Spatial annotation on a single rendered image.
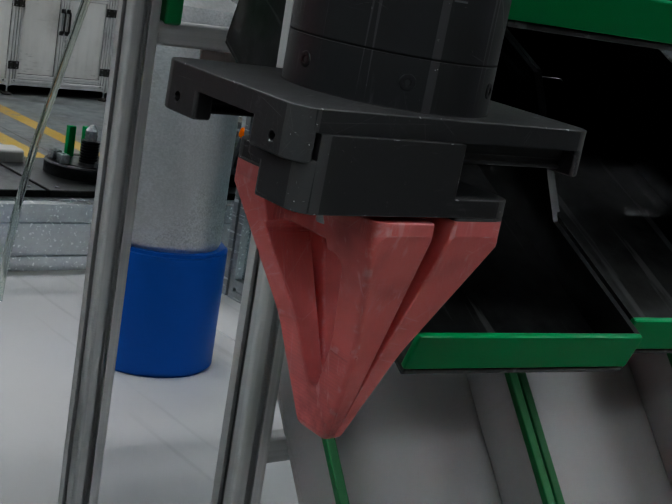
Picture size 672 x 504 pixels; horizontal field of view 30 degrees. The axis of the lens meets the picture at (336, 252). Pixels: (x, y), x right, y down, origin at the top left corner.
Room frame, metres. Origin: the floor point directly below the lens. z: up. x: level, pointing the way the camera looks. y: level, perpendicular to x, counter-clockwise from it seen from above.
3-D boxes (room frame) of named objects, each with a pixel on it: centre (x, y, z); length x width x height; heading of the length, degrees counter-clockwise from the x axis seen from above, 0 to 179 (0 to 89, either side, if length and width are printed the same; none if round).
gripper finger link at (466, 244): (0.34, 0.00, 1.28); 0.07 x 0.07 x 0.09; 39
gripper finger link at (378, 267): (0.35, -0.01, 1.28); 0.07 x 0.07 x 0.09; 39
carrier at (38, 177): (1.99, 0.42, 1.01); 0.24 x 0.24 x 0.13; 40
